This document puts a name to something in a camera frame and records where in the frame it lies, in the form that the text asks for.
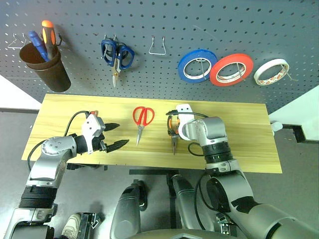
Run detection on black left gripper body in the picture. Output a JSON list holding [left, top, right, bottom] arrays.
[[91, 133, 109, 153]]

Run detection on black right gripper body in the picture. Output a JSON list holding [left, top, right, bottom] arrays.
[[173, 115, 181, 136]]

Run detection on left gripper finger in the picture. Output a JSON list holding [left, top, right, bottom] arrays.
[[103, 122, 121, 133], [105, 139, 130, 153]]

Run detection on orange handled pliers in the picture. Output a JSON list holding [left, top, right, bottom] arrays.
[[166, 116, 180, 156]]

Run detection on blue tape roll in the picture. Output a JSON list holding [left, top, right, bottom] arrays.
[[177, 48, 218, 84]]

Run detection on silver tape peg hook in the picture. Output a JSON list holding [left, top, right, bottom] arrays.
[[280, 64, 299, 83], [233, 63, 247, 82], [195, 58, 211, 81]]

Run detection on red tape roll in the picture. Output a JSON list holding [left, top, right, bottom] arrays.
[[209, 53, 254, 87]]

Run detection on white tape roll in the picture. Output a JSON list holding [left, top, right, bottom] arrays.
[[253, 58, 291, 86]]

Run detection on grey perforated pegboard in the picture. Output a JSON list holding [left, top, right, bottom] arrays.
[[0, 0, 319, 116]]

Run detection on dark grey rounded shell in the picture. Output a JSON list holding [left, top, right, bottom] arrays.
[[171, 174, 215, 232], [109, 179, 148, 239]]

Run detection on brown plastic cup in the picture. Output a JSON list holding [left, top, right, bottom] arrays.
[[19, 42, 72, 93]]

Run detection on white and grey shoe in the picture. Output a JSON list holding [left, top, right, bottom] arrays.
[[60, 212, 82, 239]]

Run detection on white table edge knob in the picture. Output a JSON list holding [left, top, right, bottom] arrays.
[[270, 120, 284, 136]]

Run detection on black cup hook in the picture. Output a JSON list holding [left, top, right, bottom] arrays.
[[55, 33, 67, 47]]

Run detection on orange and black screwdriver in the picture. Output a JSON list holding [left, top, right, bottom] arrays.
[[41, 19, 57, 61]]

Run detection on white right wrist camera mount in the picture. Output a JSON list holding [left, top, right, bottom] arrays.
[[175, 104, 198, 141]]

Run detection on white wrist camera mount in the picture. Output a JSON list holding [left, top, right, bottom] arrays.
[[81, 114, 106, 155], [175, 104, 198, 141]]

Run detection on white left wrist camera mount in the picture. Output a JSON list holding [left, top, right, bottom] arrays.
[[81, 114, 106, 155]]

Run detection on red handled scissors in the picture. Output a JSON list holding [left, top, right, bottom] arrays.
[[132, 106, 156, 147]]

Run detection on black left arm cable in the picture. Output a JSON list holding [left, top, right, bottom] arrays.
[[27, 111, 91, 173]]

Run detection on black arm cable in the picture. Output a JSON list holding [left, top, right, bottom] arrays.
[[187, 112, 217, 231], [27, 111, 91, 173]]

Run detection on blue handled scissors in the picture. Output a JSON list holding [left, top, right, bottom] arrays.
[[100, 38, 136, 89]]

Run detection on silver wire hook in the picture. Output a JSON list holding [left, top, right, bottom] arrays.
[[148, 35, 167, 55], [7, 33, 28, 49]]

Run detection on black table frame bar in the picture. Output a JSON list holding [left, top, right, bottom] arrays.
[[129, 169, 180, 230]]

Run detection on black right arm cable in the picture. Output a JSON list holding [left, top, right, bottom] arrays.
[[187, 112, 217, 231]]

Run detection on blue handled screwdriver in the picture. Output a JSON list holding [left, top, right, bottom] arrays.
[[27, 30, 51, 63]]

